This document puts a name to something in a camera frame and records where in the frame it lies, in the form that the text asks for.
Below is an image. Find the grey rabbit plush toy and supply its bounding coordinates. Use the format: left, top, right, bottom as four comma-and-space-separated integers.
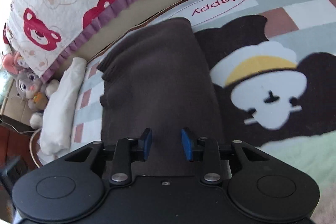
14, 69, 60, 129

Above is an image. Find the checked printed blanket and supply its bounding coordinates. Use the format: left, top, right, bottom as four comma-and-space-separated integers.
71, 0, 336, 151

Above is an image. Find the dark brown knit sweater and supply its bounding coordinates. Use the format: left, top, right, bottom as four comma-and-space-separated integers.
97, 17, 227, 178

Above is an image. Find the beige cardboard box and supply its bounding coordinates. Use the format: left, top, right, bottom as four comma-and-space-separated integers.
0, 80, 34, 132

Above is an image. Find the white cord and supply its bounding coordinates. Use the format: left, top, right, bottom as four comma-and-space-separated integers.
28, 126, 44, 168

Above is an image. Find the light green blanket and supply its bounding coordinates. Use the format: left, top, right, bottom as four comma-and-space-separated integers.
259, 130, 336, 224

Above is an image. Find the pink plush toy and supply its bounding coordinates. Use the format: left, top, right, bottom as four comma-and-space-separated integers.
2, 52, 28, 73

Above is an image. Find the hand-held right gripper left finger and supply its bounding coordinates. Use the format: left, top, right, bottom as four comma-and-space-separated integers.
64, 128, 153, 186

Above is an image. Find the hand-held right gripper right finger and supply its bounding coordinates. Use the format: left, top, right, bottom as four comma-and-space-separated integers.
181, 127, 268, 186

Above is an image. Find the folded white cloth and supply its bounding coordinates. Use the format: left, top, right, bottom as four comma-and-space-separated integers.
39, 57, 88, 157

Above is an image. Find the red-brown wooden drawer cabinet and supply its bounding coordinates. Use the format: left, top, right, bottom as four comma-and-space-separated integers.
0, 122, 36, 188

